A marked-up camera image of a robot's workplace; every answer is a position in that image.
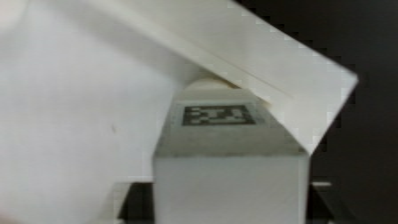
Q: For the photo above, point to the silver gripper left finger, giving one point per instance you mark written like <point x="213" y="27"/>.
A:
<point x="135" y="211"/>

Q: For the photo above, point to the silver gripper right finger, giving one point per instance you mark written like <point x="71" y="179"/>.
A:
<point x="327" y="210"/>

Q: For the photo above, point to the white leg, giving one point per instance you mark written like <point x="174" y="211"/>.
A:
<point x="229" y="163"/>

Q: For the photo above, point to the white square tabletop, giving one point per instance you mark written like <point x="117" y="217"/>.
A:
<point x="99" y="57"/>

